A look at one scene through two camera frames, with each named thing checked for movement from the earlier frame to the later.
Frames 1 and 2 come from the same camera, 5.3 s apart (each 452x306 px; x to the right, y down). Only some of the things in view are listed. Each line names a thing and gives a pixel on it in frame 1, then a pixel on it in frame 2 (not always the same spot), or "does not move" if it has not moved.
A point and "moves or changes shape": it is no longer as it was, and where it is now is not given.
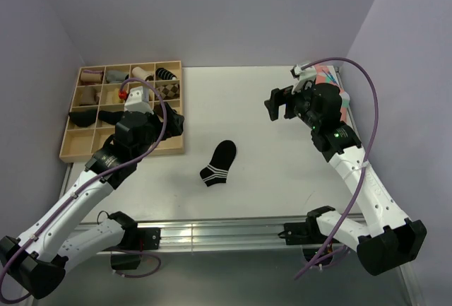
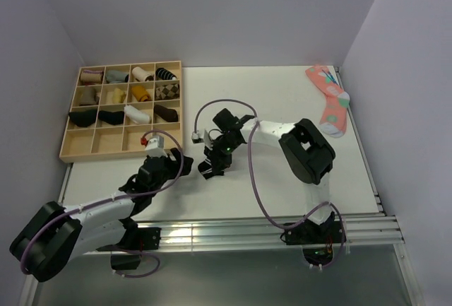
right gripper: [280, 97] -> [219, 162]
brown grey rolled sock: [90, 96] does not move
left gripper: [174, 126] -> [176, 165]
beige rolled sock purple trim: [92, 76] does not move
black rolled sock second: [111, 117] does not move
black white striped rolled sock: [163, 73] does not move
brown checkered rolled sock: [168, 91] does not move
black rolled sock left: [83, 119] does not move
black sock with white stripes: [222, 157] moves or changes shape
